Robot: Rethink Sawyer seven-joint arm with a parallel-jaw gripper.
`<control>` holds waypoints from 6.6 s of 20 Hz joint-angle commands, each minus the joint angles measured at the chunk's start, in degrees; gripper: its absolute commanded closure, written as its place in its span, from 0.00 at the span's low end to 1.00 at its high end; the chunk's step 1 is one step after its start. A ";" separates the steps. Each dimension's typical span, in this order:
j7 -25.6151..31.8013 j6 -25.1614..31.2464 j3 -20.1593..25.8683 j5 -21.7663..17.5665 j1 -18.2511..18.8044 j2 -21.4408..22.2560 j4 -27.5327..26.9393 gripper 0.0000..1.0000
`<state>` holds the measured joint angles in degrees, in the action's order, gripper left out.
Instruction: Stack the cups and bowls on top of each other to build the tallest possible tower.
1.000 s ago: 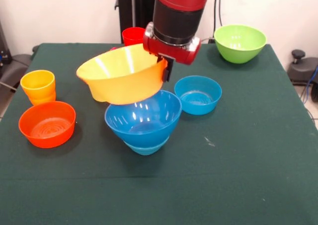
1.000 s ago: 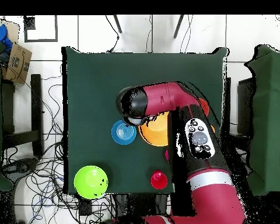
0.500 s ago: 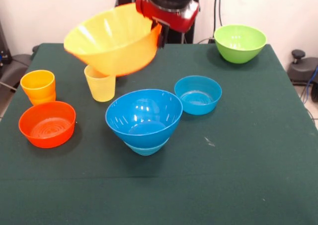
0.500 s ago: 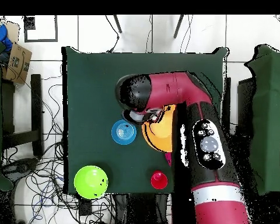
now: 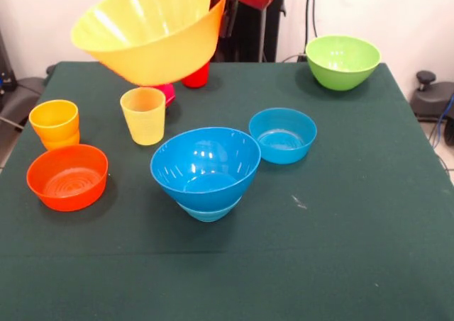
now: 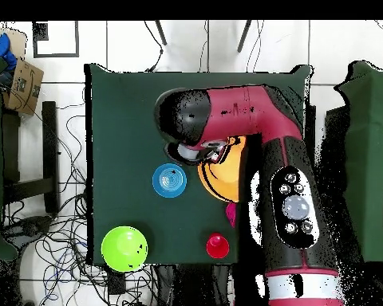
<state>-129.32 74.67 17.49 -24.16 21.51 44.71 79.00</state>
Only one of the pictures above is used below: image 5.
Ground red cup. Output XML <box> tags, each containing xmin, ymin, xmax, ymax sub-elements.
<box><xmin>181</xmin><ymin>61</ymin><xmax>211</xmax><ymax>89</ymax></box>

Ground large yellow bowl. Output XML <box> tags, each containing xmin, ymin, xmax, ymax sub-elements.
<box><xmin>70</xmin><ymin>0</ymin><xmax>227</xmax><ymax>87</ymax></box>

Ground magenta bowl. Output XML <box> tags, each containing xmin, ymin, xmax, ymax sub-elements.
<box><xmin>152</xmin><ymin>82</ymin><xmax>177</xmax><ymax>108</ymax></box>

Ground green bowl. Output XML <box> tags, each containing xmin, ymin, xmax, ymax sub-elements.
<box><xmin>305</xmin><ymin>35</ymin><xmax>382</xmax><ymax>91</ymax></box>

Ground flat-bottomed blue bowl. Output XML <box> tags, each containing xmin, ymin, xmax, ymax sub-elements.
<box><xmin>248</xmin><ymin>107</ymin><xmax>319</xmax><ymax>165</ymax></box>

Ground large blue bowl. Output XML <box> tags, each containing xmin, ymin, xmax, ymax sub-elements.
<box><xmin>150</xmin><ymin>126</ymin><xmax>262</xmax><ymax>212</ymax></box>

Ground small light blue bowl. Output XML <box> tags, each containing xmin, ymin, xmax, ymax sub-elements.
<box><xmin>176</xmin><ymin>196</ymin><xmax>244</xmax><ymax>223</ymax></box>

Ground pale yellow cup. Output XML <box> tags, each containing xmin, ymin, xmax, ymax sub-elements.
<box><xmin>119</xmin><ymin>86</ymin><xmax>167</xmax><ymax>147</ymax></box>

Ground amber yellow cup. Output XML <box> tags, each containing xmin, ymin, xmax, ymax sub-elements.
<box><xmin>28</xmin><ymin>99</ymin><xmax>79</xmax><ymax>142</ymax></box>

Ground orange cup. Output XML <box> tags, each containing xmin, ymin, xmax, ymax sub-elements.
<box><xmin>39</xmin><ymin>131</ymin><xmax>81</xmax><ymax>152</ymax></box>

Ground black equipment box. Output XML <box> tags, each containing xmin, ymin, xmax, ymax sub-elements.
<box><xmin>0</xmin><ymin>30</ymin><xmax>18</xmax><ymax>95</ymax></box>

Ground orange bowl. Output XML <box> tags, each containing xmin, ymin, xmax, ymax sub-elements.
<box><xmin>26</xmin><ymin>144</ymin><xmax>109</xmax><ymax>213</ymax></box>

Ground dark green tablecloth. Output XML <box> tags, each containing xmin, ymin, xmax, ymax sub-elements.
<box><xmin>0</xmin><ymin>61</ymin><xmax>454</xmax><ymax>321</ymax></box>

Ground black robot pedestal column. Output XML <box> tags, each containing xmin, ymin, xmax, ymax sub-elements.
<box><xmin>209</xmin><ymin>0</ymin><xmax>287</xmax><ymax>64</ymax></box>

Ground black wall cable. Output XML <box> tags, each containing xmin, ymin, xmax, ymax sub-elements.
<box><xmin>311</xmin><ymin>0</ymin><xmax>321</xmax><ymax>38</ymax></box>
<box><xmin>303</xmin><ymin>0</ymin><xmax>313</xmax><ymax>47</ymax></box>

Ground grey cable with plug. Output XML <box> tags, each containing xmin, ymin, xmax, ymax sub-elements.
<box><xmin>282</xmin><ymin>53</ymin><xmax>309</xmax><ymax>64</ymax></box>

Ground black pedestal foot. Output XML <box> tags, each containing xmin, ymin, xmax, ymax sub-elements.
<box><xmin>413</xmin><ymin>69</ymin><xmax>454</xmax><ymax>122</ymax></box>
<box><xmin>0</xmin><ymin>64</ymin><xmax>57</xmax><ymax>130</ymax></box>

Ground blue cable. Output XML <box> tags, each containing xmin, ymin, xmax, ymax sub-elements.
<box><xmin>433</xmin><ymin>94</ymin><xmax>454</xmax><ymax>148</ymax></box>

